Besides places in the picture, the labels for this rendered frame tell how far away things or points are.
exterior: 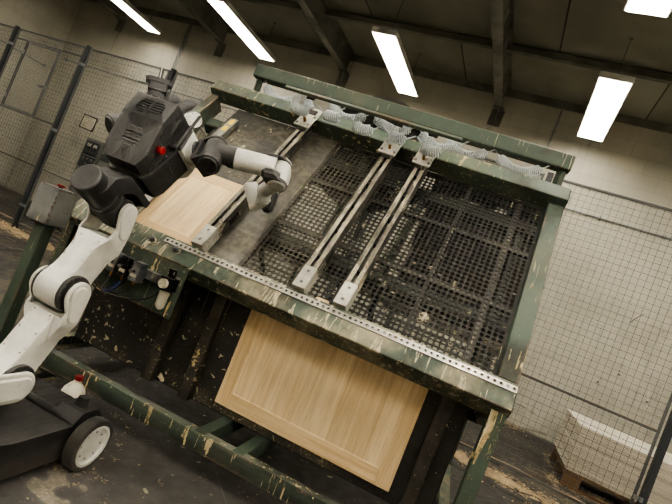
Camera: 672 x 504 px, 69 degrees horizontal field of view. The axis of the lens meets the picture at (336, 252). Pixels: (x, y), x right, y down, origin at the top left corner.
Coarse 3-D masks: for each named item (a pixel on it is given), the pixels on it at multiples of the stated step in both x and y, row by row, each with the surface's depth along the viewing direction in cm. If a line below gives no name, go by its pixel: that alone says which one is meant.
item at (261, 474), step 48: (192, 288) 244; (96, 336) 255; (144, 336) 249; (192, 336) 242; (240, 336) 236; (96, 384) 225; (192, 384) 233; (192, 432) 211; (432, 432) 204; (480, 432) 191; (288, 480) 200; (432, 480) 208; (480, 480) 181
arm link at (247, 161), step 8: (240, 152) 196; (248, 152) 197; (256, 152) 199; (240, 160) 195; (248, 160) 195; (256, 160) 196; (264, 160) 196; (272, 160) 197; (288, 160) 203; (240, 168) 198; (248, 168) 197; (256, 168) 196; (264, 168) 196; (272, 168) 196; (264, 176) 196; (272, 176) 196; (272, 184) 199; (280, 184) 198
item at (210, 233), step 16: (320, 112) 290; (304, 128) 281; (288, 144) 277; (256, 176) 256; (240, 192) 247; (224, 208) 239; (240, 208) 244; (208, 224) 232; (224, 224) 235; (192, 240) 225; (208, 240) 227
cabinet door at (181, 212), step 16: (192, 176) 262; (208, 176) 262; (176, 192) 254; (192, 192) 254; (208, 192) 255; (224, 192) 255; (160, 208) 246; (176, 208) 246; (192, 208) 246; (208, 208) 247; (144, 224) 238; (160, 224) 238; (176, 224) 239; (192, 224) 239
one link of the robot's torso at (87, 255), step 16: (128, 208) 184; (80, 224) 186; (96, 224) 193; (128, 224) 187; (80, 240) 183; (96, 240) 182; (112, 240) 184; (64, 256) 179; (80, 256) 179; (96, 256) 183; (112, 256) 189; (48, 272) 175; (64, 272) 175; (80, 272) 178; (96, 272) 186; (32, 288) 174; (48, 288) 172; (64, 288) 172; (48, 304) 175
